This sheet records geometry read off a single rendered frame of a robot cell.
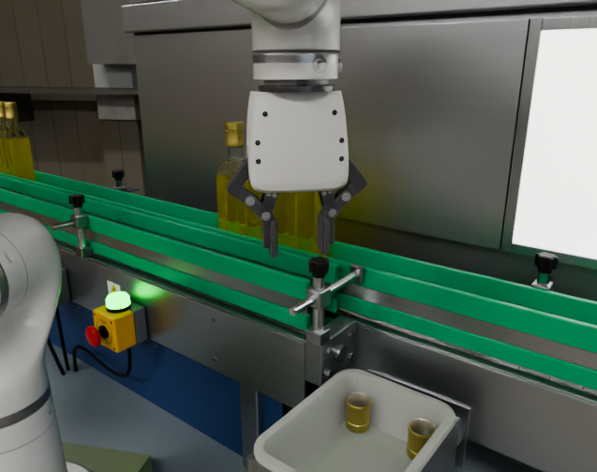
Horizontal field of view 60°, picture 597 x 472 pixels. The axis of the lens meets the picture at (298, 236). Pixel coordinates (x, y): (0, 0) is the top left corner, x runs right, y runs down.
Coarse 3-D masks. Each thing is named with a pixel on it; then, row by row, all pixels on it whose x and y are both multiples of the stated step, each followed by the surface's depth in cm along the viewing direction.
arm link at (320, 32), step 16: (336, 0) 46; (256, 16) 46; (320, 16) 45; (336, 16) 47; (256, 32) 47; (272, 32) 46; (288, 32) 45; (304, 32) 45; (320, 32) 46; (336, 32) 47; (256, 48) 48; (272, 48) 46; (288, 48) 46; (304, 48) 46; (320, 48) 46; (336, 48) 48
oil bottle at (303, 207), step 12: (300, 192) 84; (312, 192) 83; (288, 204) 87; (300, 204) 85; (312, 204) 84; (288, 216) 87; (300, 216) 86; (312, 216) 84; (288, 228) 88; (300, 228) 86; (312, 228) 85; (288, 240) 89; (300, 240) 87; (312, 240) 86; (312, 252) 86
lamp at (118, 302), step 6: (114, 294) 96; (120, 294) 96; (126, 294) 97; (108, 300) 95; (114, 300) 95; (120, 300) 95; (126, 300) 96; (108, 306) 96; (114, 306) 95; (120, 306) 95; (126, 306) 96; (114, 312) 95; (120, 312) 96
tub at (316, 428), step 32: (352, 384) 74; (384, 384) 72; (288, 416) 65; (320, 416) 70; (384, 416) 72; (416, 416) 69; (448, 416) 65; (256, 448) 59; (288, 448) 65; (320, 448) 70; (352, 448) 70; (384, 448) 70
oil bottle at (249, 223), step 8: (248, 184) 91; (256, 192) 90; (240, 208) 94; (248, 208) 92; (240, 216) 94; (248, 216) 93; (256, 216) 92; (240, 224) 95; (248, 224) 93; (256, 224) 92; (240, 232) 95; (248, 232) 94; (256, 232) 93
